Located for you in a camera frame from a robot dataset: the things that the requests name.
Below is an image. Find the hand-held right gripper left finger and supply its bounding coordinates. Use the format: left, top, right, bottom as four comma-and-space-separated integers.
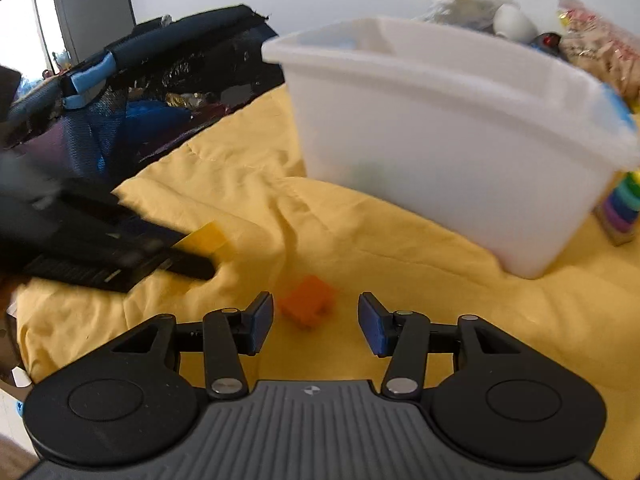
110, 291, 275, 401

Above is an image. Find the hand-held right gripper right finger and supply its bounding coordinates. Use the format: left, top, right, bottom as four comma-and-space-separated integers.
357, 291, 531, 401

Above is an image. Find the orange building block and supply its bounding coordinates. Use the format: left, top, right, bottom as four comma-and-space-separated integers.
277, 275, 337, 331

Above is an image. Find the white plastic storage bin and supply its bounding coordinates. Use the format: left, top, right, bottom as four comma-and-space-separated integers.
261, 16, 640, 281

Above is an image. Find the yellow cloth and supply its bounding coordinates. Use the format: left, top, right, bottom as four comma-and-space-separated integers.
12, 82, 640, 480

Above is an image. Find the yellow building block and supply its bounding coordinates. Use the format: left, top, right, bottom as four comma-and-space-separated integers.
175, 221, 234, 264

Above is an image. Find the rainbow ring stacker toy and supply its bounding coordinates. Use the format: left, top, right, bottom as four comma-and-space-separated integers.
592, 170, 640, 247

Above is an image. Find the dark blue mesh playpen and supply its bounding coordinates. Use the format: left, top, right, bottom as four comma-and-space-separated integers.
0, 4, 286, 186

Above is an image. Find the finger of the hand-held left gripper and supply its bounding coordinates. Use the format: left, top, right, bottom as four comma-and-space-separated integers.
60, 182, 188, 253
30, 252, 217, 293

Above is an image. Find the blue striped helmet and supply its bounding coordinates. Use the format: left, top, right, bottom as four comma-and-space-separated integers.
527, 31, 566, 58

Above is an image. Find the grey refrigerator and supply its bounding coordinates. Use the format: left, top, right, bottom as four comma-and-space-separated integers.
50, 0, 137, 66

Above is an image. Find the clear snack bag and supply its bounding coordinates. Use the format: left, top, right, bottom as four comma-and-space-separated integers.
556, 0, 640, 101

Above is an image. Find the white egg-shaped toy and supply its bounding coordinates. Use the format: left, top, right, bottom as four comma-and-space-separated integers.
492, 2, 540, 43

